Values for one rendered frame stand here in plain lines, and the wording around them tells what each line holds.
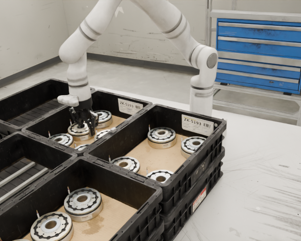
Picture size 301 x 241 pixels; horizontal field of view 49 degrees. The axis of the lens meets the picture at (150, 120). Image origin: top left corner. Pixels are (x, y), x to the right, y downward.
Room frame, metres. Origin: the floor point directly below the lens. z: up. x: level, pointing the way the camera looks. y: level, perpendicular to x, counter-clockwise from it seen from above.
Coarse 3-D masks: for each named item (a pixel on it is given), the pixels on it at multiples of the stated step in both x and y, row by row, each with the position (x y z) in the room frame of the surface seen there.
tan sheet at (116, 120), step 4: (112, 116) 1.25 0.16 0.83; (116, 116) 1.24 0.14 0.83; (116, 120) 1.21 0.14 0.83; (120, 120) 1.20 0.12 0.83; (112, 124) 1.17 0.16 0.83; (116, 124) 1.17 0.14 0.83; (104, 128) 1.15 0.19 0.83; (108, 128) 1.15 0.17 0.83; (88, 140) 1.06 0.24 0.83; (92, 140) 1.06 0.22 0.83; (76, 144) 1.04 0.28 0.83; (80, 144) 1.04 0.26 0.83
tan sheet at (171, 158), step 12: (144, 144) 1.01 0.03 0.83; (180, 144) 0.99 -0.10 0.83; (132, 156) 0.94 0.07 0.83; (144, 156) 0.93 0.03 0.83; (156, 156) 0.93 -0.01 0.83; (168, 156) 0.92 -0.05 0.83; (180, 156) 0.92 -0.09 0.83; (144, 168) 0.87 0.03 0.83; (156, 168) 0.86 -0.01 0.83; (168, 168) 0.86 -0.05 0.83
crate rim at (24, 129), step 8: (120, 96) 1.23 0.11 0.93; (152, 104) 1.13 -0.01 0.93; (56, 112) 1.12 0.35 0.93; (136, 112) 1.07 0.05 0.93; (40, 120) 1.06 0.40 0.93; (128, 120) 1.01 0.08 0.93; (24, 128) 1.01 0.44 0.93; (40, 136) 0.95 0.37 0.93; (104, 136) 0.92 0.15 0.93; (56, 144) 0.89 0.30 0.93; (80, 152) 0.83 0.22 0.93
